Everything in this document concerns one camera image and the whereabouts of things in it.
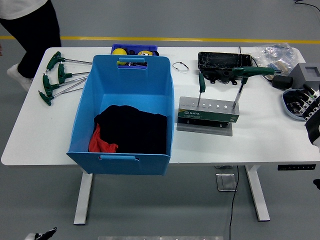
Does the black cloth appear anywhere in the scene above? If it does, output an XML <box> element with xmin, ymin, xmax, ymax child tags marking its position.
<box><xmin>93</xmin><ymin>104</ymin><xmax>168</xmax><ymax>155</ymax></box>

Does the grey foam box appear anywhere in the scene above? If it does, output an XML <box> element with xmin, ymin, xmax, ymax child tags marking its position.
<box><xmin>287</xmin><ymin>62</ymin><xmax>320</xmax><ymax>90</ymax></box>

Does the person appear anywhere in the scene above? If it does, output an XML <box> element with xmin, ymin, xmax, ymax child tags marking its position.
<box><xmin>0</xmin><ymin>0</ymin><xmax>62</xmax><ymax>92</ymax></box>

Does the small green T-handle hex key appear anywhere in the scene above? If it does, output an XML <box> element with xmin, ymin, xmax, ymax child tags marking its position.
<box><xmin>197</xmin><ymin>72</ymin><xmax>207</xmax><ymax>108</ymax></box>

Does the large green T-handle hex key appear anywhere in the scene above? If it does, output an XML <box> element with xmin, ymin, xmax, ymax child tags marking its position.
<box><xmin>231</xmin><ymin>65</ymin><xmax>276</xmax><ymax>110</ymax></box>

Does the green grey hex key stand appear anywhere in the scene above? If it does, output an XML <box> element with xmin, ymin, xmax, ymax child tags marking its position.
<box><xmin>176</xmin><ymin>96</ymin><xmax>240</xmax><ymax>137</ymax></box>

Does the black strap mount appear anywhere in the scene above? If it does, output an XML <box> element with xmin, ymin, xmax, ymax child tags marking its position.
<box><xmin>201</xmin><ymin>69</ymin><xmax>239</xmax><ymax>85</ymax></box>

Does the white table leg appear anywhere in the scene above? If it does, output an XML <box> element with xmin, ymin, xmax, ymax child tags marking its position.
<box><xmin>73</xmin><ymin>172</ymin><xmax>94</xmax><ymax>226</ymax></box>
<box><xmin>244</xmin><ymin>165</ymin><xmax>271</xmax><ymax>222</ymax></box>

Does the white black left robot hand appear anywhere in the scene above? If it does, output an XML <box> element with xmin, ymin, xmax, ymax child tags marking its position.
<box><xmin>24</xmin><ymin>226</ymin><xmax>58</xmax><ymax>240</ymax></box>

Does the small dark blue bin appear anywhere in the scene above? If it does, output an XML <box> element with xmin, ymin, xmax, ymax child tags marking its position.
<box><xmin>110</xmin><ymin>43</ymin><xmax>160</xmax><ymax>69</ymax></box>

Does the black table control panel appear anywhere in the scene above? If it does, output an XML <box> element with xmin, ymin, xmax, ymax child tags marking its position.
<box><xmin>277</xmin><ymin>164</ymin><xmax>317</xmax><ymax>172</ymax></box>

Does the black looped floor cable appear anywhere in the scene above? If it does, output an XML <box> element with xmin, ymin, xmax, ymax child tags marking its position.
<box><xmin>293</xmin><ymin>0</ymin><xmax>320</xmax><ymax>12</ymax></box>

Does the thin wire loop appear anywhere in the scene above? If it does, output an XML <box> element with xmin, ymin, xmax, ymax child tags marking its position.
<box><xmin>171</xmin><ymin>61</ymin><xmax>190</xmax><ymax>74</ymax></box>

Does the light blue bowl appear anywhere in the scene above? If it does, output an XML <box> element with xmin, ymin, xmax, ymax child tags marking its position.
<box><xmin>281</xmin><ymin>88</ymin><xmax>309</xmax><ymax>122</ymax></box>

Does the dark small parts pile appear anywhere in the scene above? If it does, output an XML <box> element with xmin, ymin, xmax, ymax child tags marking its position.
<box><xmin>286</xmin><ymin>93</ymin><xmax>305</xmax><ymax>117</ymax></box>

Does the large blue plastic box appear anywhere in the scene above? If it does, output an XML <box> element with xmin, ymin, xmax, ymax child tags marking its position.
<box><xmin>66</xmin><ymin>54</ymin><xmax>175</xmax><ymax>176</ymax></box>

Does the taped resistor strip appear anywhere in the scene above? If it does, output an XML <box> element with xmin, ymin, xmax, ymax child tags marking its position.
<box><xmin>266</xmin><ymin>62</ymin><xmax>287</xmax><ymax>76</ymax></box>

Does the clear plastic parts bag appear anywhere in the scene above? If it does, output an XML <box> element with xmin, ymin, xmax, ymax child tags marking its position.
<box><xmin>254</xmin><ymin>42</ymin><xmax>300</xmax><ymax>76</ymax></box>

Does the black adapter cord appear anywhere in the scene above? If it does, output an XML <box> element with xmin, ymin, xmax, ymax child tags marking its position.
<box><xmin>238</xmin><ymin>46</ymin><xmax>275</xmax><ymax>82</ymax></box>

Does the metal floor plate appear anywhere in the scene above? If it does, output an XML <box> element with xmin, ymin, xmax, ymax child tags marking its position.
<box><xmin>215</xmin><ymin>173</ymin><xmax>238</xmax><ymax>192</ymax></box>

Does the black plastic tray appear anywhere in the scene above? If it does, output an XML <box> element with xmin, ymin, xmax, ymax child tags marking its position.
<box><xmin>197</xmin><ymin>51</ymin><xmax>255</xmax><ymax>76</ymax></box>

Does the red cloth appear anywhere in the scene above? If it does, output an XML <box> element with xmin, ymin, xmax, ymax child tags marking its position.
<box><xmin>88</xmin><ymin>124</ymin><xmax>119</xmax><ymax>153</ymax></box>

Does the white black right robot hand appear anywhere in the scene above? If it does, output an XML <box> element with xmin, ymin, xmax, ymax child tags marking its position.
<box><xmin>295</xmin><ymin>83</ymin><xmax>320</xmax><ymax>146</ymax></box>

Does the black power adapter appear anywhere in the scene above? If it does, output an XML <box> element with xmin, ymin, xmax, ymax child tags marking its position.
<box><xmin>271</xmin><ymin>75</ymin><xmax>294</xmax><ymax>90</ymax></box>

